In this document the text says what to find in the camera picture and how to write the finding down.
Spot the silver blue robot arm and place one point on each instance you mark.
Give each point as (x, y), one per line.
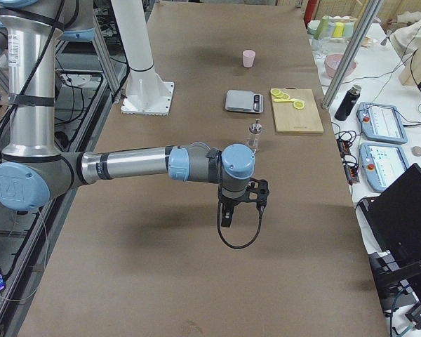
(33, 171)

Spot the lemon slice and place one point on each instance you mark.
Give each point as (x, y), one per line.
(299, 105)
(284, 96)
(276, 92)

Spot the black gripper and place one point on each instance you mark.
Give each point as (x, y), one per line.
(230, 204)

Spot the glass sauce bottle metal spout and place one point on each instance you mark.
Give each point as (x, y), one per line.
(254, 132)

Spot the teach pendant near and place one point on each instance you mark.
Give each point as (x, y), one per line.
(382, 164)

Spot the green cup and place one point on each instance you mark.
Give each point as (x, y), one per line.
(322, 29)

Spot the teach pendant far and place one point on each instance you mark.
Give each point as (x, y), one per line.
(381, 122)

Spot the light blue cup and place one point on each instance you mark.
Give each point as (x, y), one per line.
(348, 30)

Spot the yellow cup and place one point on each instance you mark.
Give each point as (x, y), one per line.
(338, 29)

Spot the teach pendant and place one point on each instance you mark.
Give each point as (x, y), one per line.
(382, 164)
(381, 122)

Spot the black water bottle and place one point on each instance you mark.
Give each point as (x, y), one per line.
(348, 102)

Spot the bamboo cutting board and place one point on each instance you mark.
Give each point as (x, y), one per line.
(287, 119)

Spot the aluminium frame post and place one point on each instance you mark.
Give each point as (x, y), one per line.
(362, 26)

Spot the black monitor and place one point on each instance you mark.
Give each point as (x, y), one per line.
(395, 220)

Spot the yellow plastic knife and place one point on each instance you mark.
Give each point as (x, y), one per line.
(290, 100)

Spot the silver kitchen scale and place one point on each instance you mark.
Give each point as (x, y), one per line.
(244, 101)

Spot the pink bowl with ice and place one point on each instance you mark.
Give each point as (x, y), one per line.
(332, 62)

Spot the pink plastic cup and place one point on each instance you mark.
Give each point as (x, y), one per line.
(248, 58)

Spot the black power strip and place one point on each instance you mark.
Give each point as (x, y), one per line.
(349, 161)

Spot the red cylinder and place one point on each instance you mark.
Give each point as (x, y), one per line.
(310, 10)

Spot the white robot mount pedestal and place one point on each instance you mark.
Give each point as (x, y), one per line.
(146, 92)

